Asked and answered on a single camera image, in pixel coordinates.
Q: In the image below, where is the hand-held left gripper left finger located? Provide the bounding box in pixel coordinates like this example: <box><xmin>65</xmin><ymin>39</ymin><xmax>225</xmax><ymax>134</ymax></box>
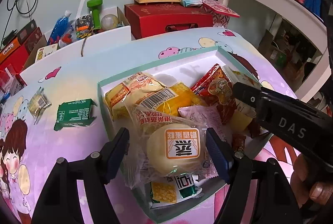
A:
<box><xmin>31</xmin><ymin>127</ymin><xmax>130</xmax><ymax>224</ymax></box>

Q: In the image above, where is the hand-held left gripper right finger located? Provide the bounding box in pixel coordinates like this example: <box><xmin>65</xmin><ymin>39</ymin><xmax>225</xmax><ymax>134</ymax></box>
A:
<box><xmin>206</xmin><ymin>128</ymin><xmax>302</xmax><ymax>224</ymax></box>

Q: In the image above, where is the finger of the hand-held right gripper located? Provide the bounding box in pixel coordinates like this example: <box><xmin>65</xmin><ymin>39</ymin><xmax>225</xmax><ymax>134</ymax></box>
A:
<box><xmin>232</xmin><ymin>82</ymin><xmax>263</xmax><ymax>113</ymax></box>

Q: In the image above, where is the pale yellow cake packet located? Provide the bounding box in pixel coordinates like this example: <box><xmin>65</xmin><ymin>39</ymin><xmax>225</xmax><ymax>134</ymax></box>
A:
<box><xmin>230</xmin><ymin>110</ymin><xmax>257</xmax><ymax>133</ymax></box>

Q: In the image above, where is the red packet with gold print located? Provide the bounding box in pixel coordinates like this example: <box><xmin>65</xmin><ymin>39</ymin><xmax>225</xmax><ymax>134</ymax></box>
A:
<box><xmin>191</xmin><ymin>63</ymin><xmax>238</xmax><ymax>124</ymax></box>

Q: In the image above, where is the pink snack packet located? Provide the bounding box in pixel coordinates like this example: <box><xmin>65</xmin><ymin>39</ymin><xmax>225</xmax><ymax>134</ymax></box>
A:
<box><xmin>179</xmin><ymin>105</ymin><xmax>232</xmax><ymax>142</ymax></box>

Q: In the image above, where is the steamed cake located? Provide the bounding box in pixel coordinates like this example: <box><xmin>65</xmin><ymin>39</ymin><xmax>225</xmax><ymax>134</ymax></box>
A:
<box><xmin>122</xmin><ymin>104</ymin><xmax>219</xmax><ymax>189</ymax></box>

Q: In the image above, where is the white green cookie packet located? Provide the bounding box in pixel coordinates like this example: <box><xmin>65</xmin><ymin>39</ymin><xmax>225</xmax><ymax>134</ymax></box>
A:
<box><xmin>149</xmin><ymin>173</ymin><xmax>203</xmax><ymax>209</ymax></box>

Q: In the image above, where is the bread packet with orange label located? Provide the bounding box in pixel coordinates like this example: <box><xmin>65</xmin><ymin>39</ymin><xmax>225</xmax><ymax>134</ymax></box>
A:
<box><xmin>104</xmin><ymin>72</ymin><xmax>167</xmax><ymax>122</ymax></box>

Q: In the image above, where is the orange-yellow snack packet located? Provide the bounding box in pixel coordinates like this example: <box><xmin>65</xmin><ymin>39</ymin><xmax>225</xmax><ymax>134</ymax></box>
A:
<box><xmin>139</xmin><ymin>83</ymin><xmax>207</xmax><ymax>120</ymax></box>

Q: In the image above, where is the white tray with green rim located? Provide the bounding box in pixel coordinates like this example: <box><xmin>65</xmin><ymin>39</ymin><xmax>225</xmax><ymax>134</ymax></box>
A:
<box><xmin>97</xmin><ymin>46</ymin><xmax>273</xmax><ymax>223</ymax></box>

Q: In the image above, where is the person's right hand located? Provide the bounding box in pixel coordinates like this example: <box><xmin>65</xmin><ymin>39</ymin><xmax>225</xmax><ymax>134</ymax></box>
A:
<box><xmin>290</xmin><ymin>156</ymin><xmax>333</xmax><ymax>209</ymax></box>

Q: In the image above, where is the cartoon printed tablecloth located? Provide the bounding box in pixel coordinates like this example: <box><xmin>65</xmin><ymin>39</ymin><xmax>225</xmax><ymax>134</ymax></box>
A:
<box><xmin>0</xmin><ymin>27</ymin><xmax>302</xmax><ymax>224</ymax></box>

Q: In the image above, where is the brown cardboard box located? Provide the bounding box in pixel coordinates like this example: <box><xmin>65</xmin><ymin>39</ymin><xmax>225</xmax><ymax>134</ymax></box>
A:
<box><xmin>259</xmin><ymin>30</ymin><xmax>294</xmax><ymax>71</ymax></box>

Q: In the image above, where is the green biscuit packet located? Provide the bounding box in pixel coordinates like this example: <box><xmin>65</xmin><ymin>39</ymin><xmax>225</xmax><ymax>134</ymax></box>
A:
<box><xmin>53</xmin><ymin>98</ymin><xmax>98</xmax><ymax>132</ymax></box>

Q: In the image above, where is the red patterned box lid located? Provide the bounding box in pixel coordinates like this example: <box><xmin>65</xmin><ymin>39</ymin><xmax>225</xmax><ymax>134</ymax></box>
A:
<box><xmin>201</xmin><ymin>0</ymin><xmax>240</xmax><ymax>28</ymax></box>

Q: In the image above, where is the clear wrapped biscuit packet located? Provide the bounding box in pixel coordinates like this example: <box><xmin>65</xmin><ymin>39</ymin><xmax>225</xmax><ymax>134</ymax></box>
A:
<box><xmin>27</xmin><ymin>87</ymin><xmax>52</xmax><ymax>118</ymax></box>

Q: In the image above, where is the large red gift box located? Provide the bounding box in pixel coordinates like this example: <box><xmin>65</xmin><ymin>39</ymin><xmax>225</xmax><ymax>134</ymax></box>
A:
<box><xmin>124</xmin><ymin>3</ymin><xmax>215</xmax><ymax>41</ymax></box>

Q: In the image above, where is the blue tissue pack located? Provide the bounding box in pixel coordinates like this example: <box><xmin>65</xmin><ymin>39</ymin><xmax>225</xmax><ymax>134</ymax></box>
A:
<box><xmin>181</xmin><ymin>0</ymin><xmax>203</xmax><ymax>7</ymax></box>

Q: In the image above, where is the white cardboard box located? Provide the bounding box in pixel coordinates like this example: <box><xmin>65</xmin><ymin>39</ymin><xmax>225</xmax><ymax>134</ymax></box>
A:
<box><xmin>21</xmin><ymin>7</ymin><xmax>132</xmax><ymax>79</ymax></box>

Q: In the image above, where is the small white yellow carton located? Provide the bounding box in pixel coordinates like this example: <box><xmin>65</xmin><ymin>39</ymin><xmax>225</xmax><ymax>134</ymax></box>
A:
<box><xmin>35</xmin><ymin>44</ymin><xmax>59</xmax><ymax>58</ymax></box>

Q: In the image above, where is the clear plastic box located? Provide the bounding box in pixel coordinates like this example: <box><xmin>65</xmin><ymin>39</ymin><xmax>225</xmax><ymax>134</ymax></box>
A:
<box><xmin>0</xmin><ymin>64</ymin><xmax>27</xmax><ymax>100</ymax></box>

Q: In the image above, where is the colourful patterned toy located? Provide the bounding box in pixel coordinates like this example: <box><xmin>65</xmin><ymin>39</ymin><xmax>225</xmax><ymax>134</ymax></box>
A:
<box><xmin>75</xmin><ymin>14</ymin><xmax>94</xmax><ymax>37</ymax></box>

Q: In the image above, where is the clear plastic ball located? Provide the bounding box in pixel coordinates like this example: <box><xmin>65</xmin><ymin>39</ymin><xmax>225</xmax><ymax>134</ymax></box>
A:
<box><xmin>101</xmin><ymin>14</ymin><xmax>119</xmax><ymax>31</ymax></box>

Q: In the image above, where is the blue water bottle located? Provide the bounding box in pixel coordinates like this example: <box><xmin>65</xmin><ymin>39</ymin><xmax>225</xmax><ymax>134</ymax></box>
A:
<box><xmin>48</xmin><ymin>10</ymin><xmax>72</xmax><ymax>45</ymax></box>

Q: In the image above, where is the red cardboard box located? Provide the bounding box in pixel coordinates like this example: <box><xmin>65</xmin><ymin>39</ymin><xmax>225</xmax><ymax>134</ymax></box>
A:
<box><xmin>0</xmin><ymin>20</ymin><xmax>43</xmax><ymax>71</ymax></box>

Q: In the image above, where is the green dumbbell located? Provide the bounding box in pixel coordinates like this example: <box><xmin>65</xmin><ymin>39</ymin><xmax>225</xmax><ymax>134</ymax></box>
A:
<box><xmin>87</xmin><ymin>0</ymin><xmax>103</xmax><ymax>29</ymax></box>

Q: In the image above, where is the orange flat box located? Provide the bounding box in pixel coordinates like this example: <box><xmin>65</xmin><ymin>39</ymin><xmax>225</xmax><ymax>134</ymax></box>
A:
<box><xmin>0</xmin><ymin>42</ymin><xmax>22</xmax><ymax>63</ymax></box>

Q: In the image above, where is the brown cord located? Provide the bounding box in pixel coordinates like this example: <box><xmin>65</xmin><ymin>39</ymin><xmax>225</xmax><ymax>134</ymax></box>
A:
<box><xmin>80</xmin><ymin>36</ymin><xmax>88</xmax><ymax>57</ymax></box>

